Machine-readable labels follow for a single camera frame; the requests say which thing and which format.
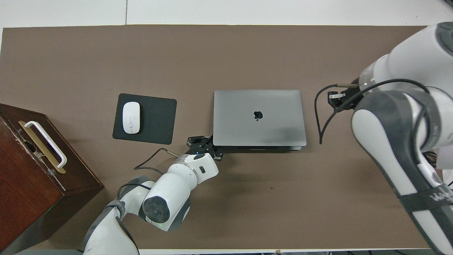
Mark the brown table mat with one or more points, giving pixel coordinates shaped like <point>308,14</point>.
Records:
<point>106,53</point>

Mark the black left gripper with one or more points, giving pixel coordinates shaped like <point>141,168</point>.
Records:
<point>202,147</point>

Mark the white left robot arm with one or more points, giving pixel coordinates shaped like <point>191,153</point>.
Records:
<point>166,198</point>

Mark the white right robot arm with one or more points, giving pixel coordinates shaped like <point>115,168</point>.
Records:
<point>382,127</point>

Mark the dark brown wooden box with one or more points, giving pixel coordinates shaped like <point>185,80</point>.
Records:
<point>28,198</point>

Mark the white computer mouse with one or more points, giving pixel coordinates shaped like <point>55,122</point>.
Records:
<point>131,117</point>

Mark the silver grey laptop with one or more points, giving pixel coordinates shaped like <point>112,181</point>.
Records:
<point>247,127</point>

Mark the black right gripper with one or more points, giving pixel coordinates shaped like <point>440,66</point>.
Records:
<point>350,92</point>

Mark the black mouse pad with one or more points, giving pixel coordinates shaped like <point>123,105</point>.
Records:
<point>159,120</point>

